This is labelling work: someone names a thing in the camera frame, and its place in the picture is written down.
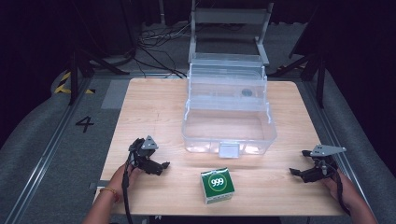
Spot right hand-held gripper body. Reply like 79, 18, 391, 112
304, 144, 347, 184

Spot black stand legs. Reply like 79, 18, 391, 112
67, 46, 131, 106
267, 50, 329, 110

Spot metal floor rail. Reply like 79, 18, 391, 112
2, 77, 93, 224
303, 78, 372, 213

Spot bundle of black floor cables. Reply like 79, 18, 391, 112
124, 21, 189, 79

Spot person's right hand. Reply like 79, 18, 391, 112
320, 169, 360, 204

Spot green medicine box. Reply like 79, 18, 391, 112
199, 166, 236, 205

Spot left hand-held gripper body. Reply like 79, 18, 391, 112
128, 134, 160, 174

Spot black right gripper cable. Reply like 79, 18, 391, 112
326, 160, 352, 217

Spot yellow black hazard tape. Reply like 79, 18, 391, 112
53, 70, 96, 95

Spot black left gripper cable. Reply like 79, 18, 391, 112
120, 155, 135, 224

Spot person's left hand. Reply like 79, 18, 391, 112
106, 161, 142, 200

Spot grey metal frame stand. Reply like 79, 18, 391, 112
188, 0, 276, 67

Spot clear plastic storage box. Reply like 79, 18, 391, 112
181, 51, 278, 160

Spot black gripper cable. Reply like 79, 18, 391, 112
120, 155, 135, 224
326, 160, 352, 217

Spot gold bracelet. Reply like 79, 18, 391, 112
99, 186, 121, 203

